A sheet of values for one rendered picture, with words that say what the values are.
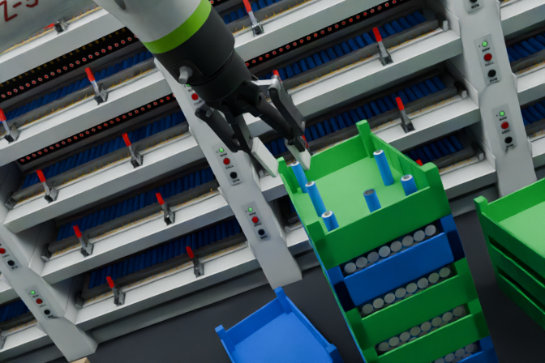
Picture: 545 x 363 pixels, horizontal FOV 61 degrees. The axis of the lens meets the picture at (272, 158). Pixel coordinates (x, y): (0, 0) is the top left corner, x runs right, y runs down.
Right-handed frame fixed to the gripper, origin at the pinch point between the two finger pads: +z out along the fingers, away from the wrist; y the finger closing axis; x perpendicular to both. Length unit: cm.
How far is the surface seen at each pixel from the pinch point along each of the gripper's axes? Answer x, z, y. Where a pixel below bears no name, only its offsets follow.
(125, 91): 35, 1, -51
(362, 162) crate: 13.9, 22.3, 4.3
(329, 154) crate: 14.4, 18.3, -1.0
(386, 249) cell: -11.1, 13.0, 12.1
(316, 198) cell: -1.0, 11.5, 0.6
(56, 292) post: -1, 35, -96
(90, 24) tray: 41, -16, -49
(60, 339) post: -11, 46, -102
